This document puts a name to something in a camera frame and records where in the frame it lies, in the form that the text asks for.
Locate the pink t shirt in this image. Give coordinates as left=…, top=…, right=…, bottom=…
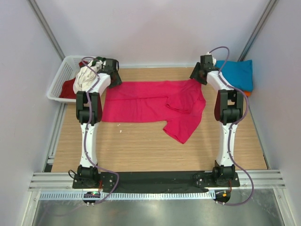
left=102, top=79, right=206, bottom=144

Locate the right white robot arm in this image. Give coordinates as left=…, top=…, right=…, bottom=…
left=190, top=54, right=244, bottom=187

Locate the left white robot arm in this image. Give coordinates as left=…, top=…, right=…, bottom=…
left=72, top=57, right=122, bottom=188

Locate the white green t shirt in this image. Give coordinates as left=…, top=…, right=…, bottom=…
left=73, top=56, right=111, bottom=94

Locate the folded blue t shirt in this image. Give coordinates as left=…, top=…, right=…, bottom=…
left=222, top=60, right=253, bottom=93

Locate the white plastic basket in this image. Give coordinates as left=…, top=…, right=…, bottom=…
left=47, top=55, right=94, bottom=104

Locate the folded orange t shirt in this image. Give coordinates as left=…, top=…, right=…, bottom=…
left=244, top=91, right=251, bottom=97

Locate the dark red t shirt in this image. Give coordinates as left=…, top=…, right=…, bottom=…
left=55, top=57, right=85, bottom=99

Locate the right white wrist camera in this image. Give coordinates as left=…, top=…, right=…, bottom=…
left=206, top=52, right=217, bottom=65

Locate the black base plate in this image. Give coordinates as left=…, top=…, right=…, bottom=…
left=72, top=171, right=240, bottom=194

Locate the white slotted cable duct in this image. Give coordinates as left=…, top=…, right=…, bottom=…
left=39, top=191, right=215, bottom=201

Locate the aluminium frame rail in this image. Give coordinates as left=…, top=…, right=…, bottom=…
left=29, top=169, right=285, bottom=191

